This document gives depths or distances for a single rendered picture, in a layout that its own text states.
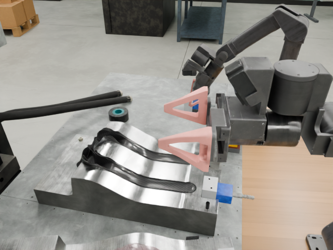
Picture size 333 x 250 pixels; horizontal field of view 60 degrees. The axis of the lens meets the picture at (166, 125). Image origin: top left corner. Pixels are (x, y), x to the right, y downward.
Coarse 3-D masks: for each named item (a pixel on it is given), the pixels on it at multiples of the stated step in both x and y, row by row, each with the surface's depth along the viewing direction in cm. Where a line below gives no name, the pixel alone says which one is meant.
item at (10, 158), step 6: (0, 156) 102; (6, 156) 102; (12, 156) 102; (6, 162) 99; (12, 162) 101; (0, 168) 97; (6, 168) 98; (12, 168) 101; (18, 168) 104; (0, 174) 96; (6, 174) 99; (12, 174) 101; (0, 180) 97; (6, 180) 99; (0, 186) 96
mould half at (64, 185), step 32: (128, 128) 91; (64, 160) 89; (128, 160) 82; (64, 192) 78; (96, 192) 74; (128, 192) 74; (160, 192) 75; (192, 192) 74; (160, 224) 76; (192, 224) 73
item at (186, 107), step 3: (192, 102) 120; (186, 105) 121; (195, 105) 121; (198, 105) 121; (213, 105) 122; (186, 108) 122; (189, 108) 122; (192, 108) 122; (195, 108) 122; (198, 108) 122; (189, 111) 123
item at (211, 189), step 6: (204, 180) 74; (210, 180) 74; (216, 180) 74; (204, 186) 72; (210, 186) 72; (216, 186) 72; (222, 186) 74; (228, 186) 74; (204, 192) 72; (210, 192) 72; (216, 192) 71; (222, 192) 72; (228, 192) 72; (234, 192) 73; (210, 198) 73; (216, 198) 73; (222, 198) 72; (228, 198) 72; (252, 198) 72
